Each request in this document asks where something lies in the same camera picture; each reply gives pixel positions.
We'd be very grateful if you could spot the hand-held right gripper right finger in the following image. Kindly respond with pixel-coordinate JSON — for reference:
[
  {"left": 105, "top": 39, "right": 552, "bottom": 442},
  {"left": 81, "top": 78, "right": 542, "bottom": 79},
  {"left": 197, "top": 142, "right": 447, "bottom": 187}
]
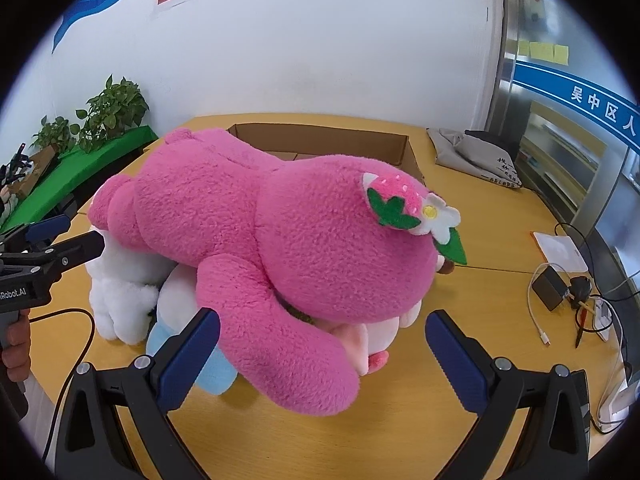
[{"left": 424, "top": 309, "right": 593, "bottom": 480}]

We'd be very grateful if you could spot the thin black cable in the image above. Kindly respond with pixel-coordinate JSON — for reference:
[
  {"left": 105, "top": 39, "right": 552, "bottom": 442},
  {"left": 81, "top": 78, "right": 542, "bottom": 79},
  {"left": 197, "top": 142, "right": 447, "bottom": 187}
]
[{"left": 552, "top": 222, "right": 640, "bottom": 311}]

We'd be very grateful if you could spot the black crate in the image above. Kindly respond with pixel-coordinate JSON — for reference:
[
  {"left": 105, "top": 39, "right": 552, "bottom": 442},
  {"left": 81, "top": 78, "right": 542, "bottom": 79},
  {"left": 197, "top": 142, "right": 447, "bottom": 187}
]
[{"left": 50, "top": 195, "right": 78, "bottom": 221}]

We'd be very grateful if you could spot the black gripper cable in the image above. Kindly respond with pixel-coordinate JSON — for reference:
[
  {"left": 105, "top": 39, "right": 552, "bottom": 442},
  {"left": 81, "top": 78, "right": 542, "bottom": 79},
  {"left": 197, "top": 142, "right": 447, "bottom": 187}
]
[{"left": 27, "top": 308, "right": 96, "bottom": 461}]

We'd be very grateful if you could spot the cardboard box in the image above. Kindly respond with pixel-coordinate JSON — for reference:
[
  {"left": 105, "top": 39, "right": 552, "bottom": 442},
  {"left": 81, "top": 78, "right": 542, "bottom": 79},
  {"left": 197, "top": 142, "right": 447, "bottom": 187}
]
[{"left": 227, "top": 122, "right": 427, "bottom": 191}]

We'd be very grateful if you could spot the pink plush bear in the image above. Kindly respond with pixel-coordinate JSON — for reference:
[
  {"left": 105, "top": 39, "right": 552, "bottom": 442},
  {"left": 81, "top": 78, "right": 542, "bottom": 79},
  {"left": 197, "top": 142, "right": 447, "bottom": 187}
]
[{"left": 90, "top": 128, "right": 468, "bottom": 417}]

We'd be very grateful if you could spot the black plug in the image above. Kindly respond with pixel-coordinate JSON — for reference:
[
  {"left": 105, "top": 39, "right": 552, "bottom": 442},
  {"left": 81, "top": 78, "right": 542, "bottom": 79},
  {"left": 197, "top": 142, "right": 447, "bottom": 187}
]
[{"left": 567, "top": 276, "right": 593, "bottom": 306}]

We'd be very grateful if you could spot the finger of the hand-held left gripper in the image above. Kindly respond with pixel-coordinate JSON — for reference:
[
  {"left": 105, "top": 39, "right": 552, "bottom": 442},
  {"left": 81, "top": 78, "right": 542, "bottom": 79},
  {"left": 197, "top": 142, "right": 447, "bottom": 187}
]
[
  {"left": 29, "top": 232, "right": 106, "bottom": 274},
  {"left": 0, "top": 214, "right": 71, "bottom": 255}
]

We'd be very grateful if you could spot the black power adapter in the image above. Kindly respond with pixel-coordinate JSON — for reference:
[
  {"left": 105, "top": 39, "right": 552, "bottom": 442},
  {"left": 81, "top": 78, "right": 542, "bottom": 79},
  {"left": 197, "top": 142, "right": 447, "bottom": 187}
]
[{"left": 531, "top": 266, "right": 571, "bottom": 312}]

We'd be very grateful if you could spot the blue door banner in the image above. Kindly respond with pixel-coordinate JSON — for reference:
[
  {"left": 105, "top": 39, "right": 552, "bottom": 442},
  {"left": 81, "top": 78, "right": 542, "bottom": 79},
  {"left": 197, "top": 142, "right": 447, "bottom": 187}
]
[{"left": 514, "top": 60, "right": 640, "bottom": 151}]

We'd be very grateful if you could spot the light blue plush bear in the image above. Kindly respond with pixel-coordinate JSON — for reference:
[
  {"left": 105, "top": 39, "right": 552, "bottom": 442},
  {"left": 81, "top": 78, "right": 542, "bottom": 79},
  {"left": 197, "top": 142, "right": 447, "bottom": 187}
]
[{"left": 146, "top": 265, "right": 238, "bottom": 395}]

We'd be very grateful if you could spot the white plastic device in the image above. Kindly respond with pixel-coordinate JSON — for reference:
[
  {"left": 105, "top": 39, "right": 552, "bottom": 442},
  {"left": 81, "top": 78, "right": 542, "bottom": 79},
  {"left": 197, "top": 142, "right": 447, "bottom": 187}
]
[{"left": 597, "top": 360, "right": 632, "bottom": 423}]

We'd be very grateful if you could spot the green table cloth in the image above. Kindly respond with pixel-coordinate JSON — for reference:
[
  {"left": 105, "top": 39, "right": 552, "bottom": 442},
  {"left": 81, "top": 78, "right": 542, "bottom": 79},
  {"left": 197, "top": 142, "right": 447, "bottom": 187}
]
[{"left": 0, "top": 126, "right": 160, "bottom": 233}]

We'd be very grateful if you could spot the white plush toy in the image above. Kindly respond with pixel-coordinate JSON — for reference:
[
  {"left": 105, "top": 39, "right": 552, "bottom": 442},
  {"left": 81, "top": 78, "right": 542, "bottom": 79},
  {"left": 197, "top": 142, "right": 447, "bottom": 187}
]
[{"left": 86, "top": 227, "right": 173, "bottom": 346}]

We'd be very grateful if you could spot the peach and teal plush toy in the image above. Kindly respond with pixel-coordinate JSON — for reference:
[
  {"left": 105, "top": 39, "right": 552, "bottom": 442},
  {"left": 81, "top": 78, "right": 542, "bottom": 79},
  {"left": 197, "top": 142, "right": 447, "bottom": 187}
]
[{"left": 280, "top": 255, "right": 457, "bottom": 376}]

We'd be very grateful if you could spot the person's left hand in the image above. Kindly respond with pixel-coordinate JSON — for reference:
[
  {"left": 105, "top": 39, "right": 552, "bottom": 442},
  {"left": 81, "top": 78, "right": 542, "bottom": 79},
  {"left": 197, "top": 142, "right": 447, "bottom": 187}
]
[{"left": 1, "top": 316, "right": 32, "bottom": 385}]

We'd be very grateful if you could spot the large potted green plant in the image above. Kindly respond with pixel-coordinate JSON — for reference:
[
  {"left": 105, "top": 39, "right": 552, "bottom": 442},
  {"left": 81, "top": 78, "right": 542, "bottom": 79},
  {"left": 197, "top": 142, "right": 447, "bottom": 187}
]
[{"left": 75, "top": 74, "right": 151, "bottom": 153}]

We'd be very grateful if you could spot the grey cloth bag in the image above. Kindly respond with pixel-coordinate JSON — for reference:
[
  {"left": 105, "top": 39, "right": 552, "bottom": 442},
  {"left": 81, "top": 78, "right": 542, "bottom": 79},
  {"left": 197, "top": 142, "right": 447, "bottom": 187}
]
[{"left": 426, "top": 127, "right": 523, "bottom": 190}]

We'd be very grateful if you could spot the glass door with metal frame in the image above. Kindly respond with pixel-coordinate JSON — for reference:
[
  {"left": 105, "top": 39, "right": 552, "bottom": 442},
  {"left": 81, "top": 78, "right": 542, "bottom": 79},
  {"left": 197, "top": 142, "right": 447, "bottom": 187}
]
[{"left": 486, "top": 0, "right": 640, "bottom": 281}]

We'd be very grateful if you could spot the black clamp tool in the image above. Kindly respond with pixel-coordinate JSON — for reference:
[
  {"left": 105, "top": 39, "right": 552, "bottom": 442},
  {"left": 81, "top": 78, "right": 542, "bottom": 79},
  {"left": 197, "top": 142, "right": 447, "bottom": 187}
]
[{"left": 0, "top": 144, "right": 32, "bottom": 186}]

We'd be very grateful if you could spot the white charging cable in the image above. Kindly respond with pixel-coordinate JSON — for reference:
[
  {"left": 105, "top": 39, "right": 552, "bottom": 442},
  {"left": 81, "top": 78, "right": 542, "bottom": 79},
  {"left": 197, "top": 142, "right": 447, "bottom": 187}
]
[{"left": 527, "top": 260, "right": 566, "bottom": 347}]

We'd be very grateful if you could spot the small potted green plant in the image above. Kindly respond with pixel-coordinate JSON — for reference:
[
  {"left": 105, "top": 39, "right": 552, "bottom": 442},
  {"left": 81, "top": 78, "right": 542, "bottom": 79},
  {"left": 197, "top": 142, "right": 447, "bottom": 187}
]
[{"left": 31, "top": 116, "right": 76, "bottom": 156}]

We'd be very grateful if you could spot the white power strip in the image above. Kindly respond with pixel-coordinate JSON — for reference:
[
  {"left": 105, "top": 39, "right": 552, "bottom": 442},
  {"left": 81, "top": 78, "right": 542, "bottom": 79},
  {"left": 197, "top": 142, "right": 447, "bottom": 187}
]
[{"left": 592, "top": 296, "right": 615, "bottom": 343}]

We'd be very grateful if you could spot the blue wall decal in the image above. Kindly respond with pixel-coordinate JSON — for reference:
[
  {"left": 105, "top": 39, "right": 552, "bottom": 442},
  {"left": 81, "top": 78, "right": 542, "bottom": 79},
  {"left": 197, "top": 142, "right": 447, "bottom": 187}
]
[{"left": 52, "top": 0, "right": 161, "bottom": 53}]

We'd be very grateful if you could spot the white notebook with orange edge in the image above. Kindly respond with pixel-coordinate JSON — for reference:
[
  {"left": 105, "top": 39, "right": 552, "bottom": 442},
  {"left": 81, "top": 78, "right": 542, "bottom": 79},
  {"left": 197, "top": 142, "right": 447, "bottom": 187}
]
[{"left": 530, "top": 231, "right": 590, "bottom": 275}]

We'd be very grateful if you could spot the brown tray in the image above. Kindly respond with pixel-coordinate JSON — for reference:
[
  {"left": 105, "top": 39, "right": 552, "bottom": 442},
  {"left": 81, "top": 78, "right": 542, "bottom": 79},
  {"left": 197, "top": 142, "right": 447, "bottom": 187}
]
[{"left": 10, "top": 146, "right": 62, "bottom": 198}]

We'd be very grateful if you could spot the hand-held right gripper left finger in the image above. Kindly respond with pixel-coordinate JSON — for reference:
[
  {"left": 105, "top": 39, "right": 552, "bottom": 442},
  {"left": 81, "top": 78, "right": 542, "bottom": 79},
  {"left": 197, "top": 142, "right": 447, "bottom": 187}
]
[{"left": 54, "top": 306, "right": 222, "bottom": 480}]

